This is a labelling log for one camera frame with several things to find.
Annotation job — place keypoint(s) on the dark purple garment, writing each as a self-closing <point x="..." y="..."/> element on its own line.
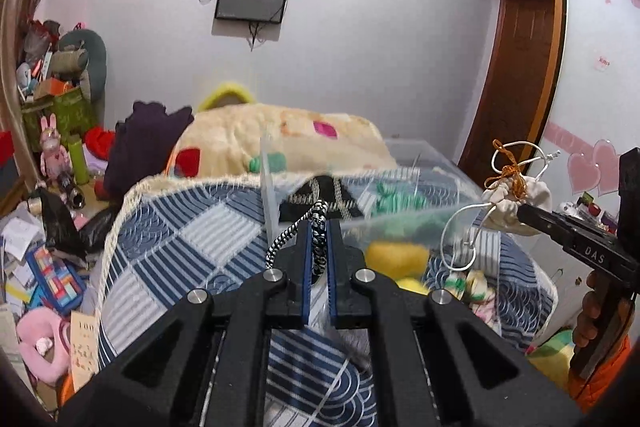
<point x="142" y="145"/>

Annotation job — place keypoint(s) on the green knitted cloth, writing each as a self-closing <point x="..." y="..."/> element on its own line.
<point x="400" y="211"/>

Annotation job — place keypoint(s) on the yellow green sponge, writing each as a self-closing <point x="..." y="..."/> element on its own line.
<point x="397" y="260"/>

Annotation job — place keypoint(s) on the clear plastic storage box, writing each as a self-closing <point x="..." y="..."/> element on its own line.
<point x="460" y="236"/>

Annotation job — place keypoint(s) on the white sliding door with hearts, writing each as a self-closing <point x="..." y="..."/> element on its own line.
<point x="594" y="115"/>

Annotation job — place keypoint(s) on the right hand on gripper handle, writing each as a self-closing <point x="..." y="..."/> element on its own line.
<point x="586" y="329"/>

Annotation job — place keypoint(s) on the green storage bag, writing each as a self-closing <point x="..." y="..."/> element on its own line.
<point x="74" y="115"/>

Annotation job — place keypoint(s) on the yellow white felt ball face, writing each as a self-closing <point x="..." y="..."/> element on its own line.
<point x="414" y="285"/>

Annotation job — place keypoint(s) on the colourful blue box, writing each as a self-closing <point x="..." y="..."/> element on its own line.
<point x="61" y="287"/>

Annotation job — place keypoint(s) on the black bag with patterned strap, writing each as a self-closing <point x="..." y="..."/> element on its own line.
<point x="341" y="204"/>

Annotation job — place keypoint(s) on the grey green neck pillow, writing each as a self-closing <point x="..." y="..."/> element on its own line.
<point x="93" y="44"/>

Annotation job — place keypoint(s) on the blue white patterned bedspread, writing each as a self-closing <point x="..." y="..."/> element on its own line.
<point x="172" y="236"/>

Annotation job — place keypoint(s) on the beige plush blanket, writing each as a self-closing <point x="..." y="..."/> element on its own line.
<point x="230" y="141"/>

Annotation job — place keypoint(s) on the pink plush toy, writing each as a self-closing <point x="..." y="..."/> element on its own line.
<point x="44" y="344"/>

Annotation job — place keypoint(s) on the grey knit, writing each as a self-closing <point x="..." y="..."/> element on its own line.
<point x="354" y="343"/>

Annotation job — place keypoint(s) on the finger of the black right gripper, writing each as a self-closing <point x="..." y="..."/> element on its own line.
<point x="545" y="222"/>

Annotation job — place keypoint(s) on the colourful fabric scrunchie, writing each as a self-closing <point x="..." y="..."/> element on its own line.
<point x="473" y="289"/>

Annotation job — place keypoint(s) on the green bottle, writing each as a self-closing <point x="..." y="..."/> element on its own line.
<point x="78" y="160"/>

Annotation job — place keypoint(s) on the red plush item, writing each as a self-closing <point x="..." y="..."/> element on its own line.
<point x="99" y="142"/>

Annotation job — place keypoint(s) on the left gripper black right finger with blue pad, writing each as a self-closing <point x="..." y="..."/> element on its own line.
<point x="343" y="261"/>

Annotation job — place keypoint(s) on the pink rabbit doll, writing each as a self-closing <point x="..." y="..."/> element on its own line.
<point x="54" y="158"/>

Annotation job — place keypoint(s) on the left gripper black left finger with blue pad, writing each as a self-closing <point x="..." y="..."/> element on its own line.
<point x="296" y="262"/>

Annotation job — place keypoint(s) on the black plastic bag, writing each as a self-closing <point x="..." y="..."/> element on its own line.
<point x="61" y="232"/>

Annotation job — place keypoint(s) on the brown wooden wardrobe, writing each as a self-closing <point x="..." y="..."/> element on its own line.
<point x="522" y="74"/>

